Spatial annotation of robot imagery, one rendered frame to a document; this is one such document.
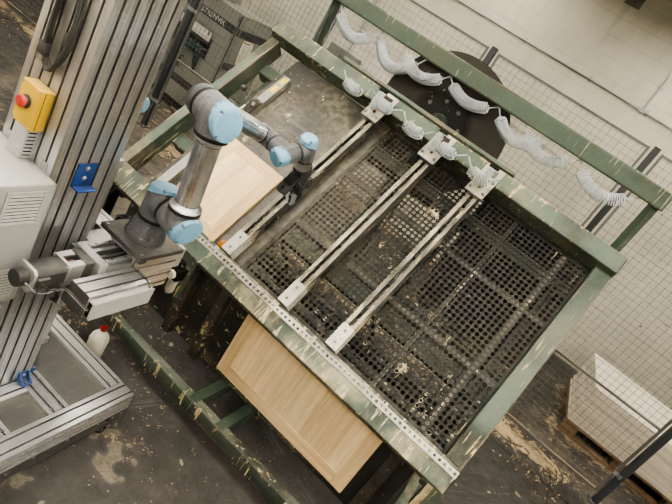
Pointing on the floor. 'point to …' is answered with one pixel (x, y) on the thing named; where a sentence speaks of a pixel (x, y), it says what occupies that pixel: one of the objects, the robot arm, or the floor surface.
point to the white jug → (98, 340)
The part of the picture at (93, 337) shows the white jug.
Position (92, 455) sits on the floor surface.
